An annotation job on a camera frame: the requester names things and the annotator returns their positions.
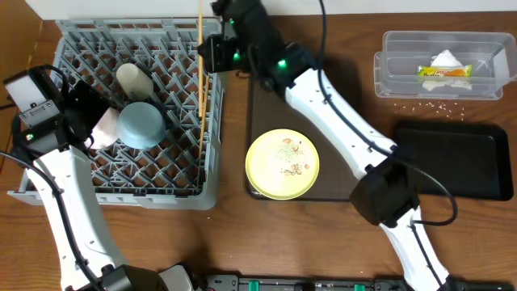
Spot light blue bowl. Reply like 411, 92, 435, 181
116, 102, 166, 150

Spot yellow snack wrapper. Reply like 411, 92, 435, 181
417, 65, 472, 78

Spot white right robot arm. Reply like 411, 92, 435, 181
198, 0, 452, 291

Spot clear plastic bin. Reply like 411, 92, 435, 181
374, 31, 516, 100

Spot dark brown serving tray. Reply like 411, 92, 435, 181
246, 57, 362, 203

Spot white cup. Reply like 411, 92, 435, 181
116, 63, 153, 100

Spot black tray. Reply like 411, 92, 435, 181
394, 121, 514, 201

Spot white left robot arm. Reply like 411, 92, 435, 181
3, 65, 200, 291

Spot white crumpled napkin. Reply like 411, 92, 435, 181
422, 49, 472, 91

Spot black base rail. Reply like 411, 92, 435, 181
197, 274, 516, 291

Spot grey dish rack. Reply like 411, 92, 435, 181
6, 18, 227, 211

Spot yellow plate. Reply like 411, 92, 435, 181
245, 129, 320, 200

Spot rice and food scraps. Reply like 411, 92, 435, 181
275, 138, 312, 176

